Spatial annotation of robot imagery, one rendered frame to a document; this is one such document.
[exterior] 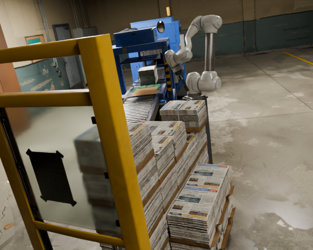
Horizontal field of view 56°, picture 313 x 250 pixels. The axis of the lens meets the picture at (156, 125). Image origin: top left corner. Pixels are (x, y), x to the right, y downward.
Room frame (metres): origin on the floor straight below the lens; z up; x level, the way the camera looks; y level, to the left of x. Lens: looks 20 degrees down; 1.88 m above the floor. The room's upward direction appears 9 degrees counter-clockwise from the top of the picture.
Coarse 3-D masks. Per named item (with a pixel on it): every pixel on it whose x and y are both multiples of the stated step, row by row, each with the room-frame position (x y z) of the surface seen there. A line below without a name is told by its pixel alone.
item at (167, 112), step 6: (168, 102) 2.88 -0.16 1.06; (174, 102) 2.84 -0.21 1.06; (180, 102) 2.83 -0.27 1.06; (162, 108) 2.72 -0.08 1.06; (168, 108) 2.68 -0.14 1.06; (174, 108) 2.66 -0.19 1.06; (162, 114) 2.67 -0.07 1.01; (168, 114) 2.64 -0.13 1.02; (174, 114) 2.62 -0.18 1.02; (162, 120) 2.68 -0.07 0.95; (168, 120) 2.65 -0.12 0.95; (174, 120) 2.62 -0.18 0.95
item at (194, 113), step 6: (192, 102) 2.76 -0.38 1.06; (198, 102) 2.72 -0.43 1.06; (204, 102) 2.74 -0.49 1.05; (186, 108) 2.60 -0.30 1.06; (192, 108) 2.57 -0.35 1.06; (198, 108) 2.56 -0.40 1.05; (204, 108) 2.70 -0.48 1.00; (186, 114) 2.56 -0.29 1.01; (192, 114) 2.54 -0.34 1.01; (198, 114) 2.54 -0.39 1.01; (204, 114) 2.69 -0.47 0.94; (186, 120) 2.57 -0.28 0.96; (192, 120) 2.54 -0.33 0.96; (198, 120) 2.51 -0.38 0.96; (204, 120) 2.69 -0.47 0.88; (186, 126) 2.57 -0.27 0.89; (192, 126) 2.55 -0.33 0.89; (198, 126) 2.52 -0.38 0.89
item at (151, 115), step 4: (156, 96) 4.23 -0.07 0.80; (156, 100) 4.01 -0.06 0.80; (152, 104) 3.84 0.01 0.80; (156, 104) 3.91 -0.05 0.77; (152, 108) 3.65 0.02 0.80; (156, 108) 3.85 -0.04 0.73; (152, 112) 3.48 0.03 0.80; (156, 112) 3.80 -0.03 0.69; (148, 116) 3.35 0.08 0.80; (152, 116) 3.39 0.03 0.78; (148, 120) 3.20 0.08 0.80; (152, 120) 3.35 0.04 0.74
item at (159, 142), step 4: (152, 136) 2.02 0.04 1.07; (156, 136) 2.01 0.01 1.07; (160, 136) 1.99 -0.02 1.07; (164, 136) 1.98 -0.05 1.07; (168, 136) 1.97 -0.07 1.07; (172, 136) 1.96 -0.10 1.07; (152, 140) 1.95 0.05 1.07; (156, 140) 1.93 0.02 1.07; (160, 140) 1.92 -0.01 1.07; (164, 140) 1.91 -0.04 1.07; (168, 140) 1.90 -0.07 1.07; (156, 144) 1.87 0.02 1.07; (160, 144) 1.85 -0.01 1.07; (164, 144) 1.84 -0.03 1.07; (156, 148) 1.80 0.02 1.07; (160, 148) 1.79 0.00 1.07; (156, 152) 1.74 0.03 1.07
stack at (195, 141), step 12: (192, 132) 2.55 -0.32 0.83; (204, 132) 2.70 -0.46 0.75; (192, 144) 2.35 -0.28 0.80; (192, 156) 2.33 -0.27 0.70; (204, 156) 2.63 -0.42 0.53; (180, 168) 2.04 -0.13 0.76; (168, 180) 1.84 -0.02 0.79; (180, 180) 2.02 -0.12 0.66; (168, 192) 1.81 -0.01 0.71; (168, 228) 1.74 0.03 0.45
